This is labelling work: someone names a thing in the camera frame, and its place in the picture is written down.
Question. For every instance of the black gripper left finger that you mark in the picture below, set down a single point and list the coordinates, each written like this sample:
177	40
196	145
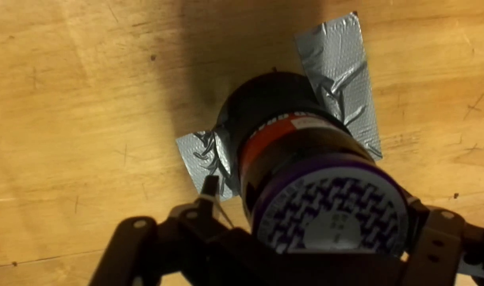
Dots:
163	255

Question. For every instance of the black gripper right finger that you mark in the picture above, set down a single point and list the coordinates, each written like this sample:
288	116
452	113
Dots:
442	248

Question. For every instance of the thin grey rubber band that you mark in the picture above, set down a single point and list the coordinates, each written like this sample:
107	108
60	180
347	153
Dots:
206	199

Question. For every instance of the black cylindrical bottle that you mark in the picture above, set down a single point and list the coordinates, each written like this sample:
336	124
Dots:
315	175

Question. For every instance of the small grey duct tape strip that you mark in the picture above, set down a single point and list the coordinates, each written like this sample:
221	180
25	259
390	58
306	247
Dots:
199	153

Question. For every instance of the large grey duct tape strip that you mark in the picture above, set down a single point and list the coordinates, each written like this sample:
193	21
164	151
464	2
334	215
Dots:
339	58

